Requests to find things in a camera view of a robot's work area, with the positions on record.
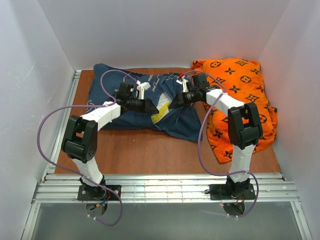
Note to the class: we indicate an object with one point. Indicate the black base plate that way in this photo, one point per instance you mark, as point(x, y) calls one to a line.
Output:
point(222, 192)
point(89, 193)

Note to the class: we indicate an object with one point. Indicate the aluminium rail frame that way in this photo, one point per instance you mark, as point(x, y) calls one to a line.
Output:
point(172, 188)

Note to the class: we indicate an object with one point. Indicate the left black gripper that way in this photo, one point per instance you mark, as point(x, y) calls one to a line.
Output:
point(146, 105)

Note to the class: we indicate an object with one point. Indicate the white pillow yellow edge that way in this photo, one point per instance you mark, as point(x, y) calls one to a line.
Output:
point(163, 108)

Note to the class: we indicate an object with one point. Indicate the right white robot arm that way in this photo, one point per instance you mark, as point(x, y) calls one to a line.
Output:
point(244, 127)

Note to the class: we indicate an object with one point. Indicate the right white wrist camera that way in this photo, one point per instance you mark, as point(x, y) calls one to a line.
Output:
point(183, 81)

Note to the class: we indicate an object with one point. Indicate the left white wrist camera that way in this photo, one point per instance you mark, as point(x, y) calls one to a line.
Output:
point(141, 88)

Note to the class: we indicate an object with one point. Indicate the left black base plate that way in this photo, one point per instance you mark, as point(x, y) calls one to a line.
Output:
point(89, 193)

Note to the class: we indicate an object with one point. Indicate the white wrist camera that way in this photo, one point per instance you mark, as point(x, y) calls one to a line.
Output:
point(183, 81)
point(141, 88)

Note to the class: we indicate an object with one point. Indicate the orange patterned blanket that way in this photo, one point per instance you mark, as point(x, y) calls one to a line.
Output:
point(244, 82)

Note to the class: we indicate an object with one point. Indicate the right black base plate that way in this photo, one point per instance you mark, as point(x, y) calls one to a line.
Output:
point(222, 192)

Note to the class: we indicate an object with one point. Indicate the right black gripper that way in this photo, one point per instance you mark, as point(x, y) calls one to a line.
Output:
point(181, 99)

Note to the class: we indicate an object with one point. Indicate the dark blue pillowcase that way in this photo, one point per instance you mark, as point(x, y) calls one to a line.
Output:
point(181, 122)

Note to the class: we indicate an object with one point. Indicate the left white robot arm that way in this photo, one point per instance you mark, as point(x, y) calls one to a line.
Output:
point(80, 140)

